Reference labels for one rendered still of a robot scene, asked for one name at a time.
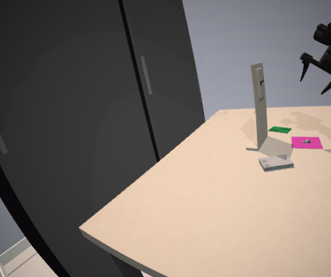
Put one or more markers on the beige socket panel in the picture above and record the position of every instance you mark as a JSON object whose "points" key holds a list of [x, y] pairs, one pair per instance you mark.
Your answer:
{"points": [[260, 107]]}

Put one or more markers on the green square patch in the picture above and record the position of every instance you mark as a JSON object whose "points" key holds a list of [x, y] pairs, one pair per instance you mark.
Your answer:
{"points": [[279, 129]]}

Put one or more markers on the translucent pink square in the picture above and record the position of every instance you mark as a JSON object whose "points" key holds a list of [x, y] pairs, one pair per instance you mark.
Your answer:
{"points": [[297, 142]]}

